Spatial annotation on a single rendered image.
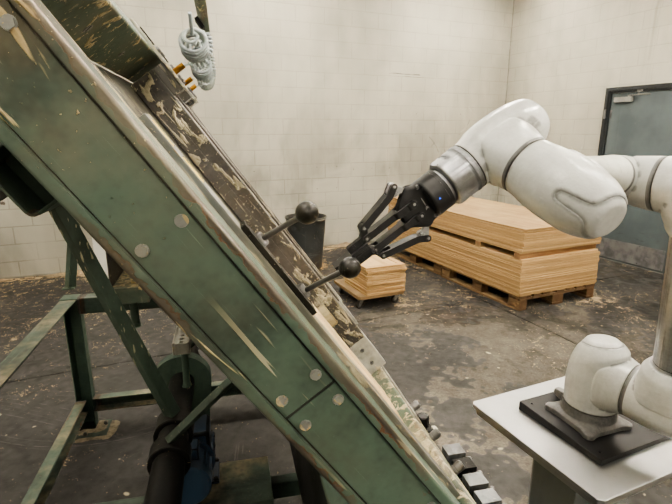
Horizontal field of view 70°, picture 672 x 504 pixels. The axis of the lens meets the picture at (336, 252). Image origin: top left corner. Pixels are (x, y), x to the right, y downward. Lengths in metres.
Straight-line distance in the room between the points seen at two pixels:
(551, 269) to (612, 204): 4.24
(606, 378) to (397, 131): 6.09
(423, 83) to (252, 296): 7.12
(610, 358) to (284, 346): 1.18
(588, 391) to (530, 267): 3.22
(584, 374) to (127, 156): 1.40
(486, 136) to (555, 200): 0.16
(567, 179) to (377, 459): 0.48
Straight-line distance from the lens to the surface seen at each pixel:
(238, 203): 1.35
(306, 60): 6.79
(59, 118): 0.55
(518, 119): 0.88
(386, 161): 7.27
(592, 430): 1.69
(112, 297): 1.63
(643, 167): 1.33
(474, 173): 0.85
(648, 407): 1.58
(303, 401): 0.63
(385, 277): 4.60
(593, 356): 1.61
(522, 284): 4.78
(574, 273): 5.25
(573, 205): 0.78
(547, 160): 0.80
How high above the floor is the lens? 1.65
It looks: 14 degrees down
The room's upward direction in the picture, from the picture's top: straight up
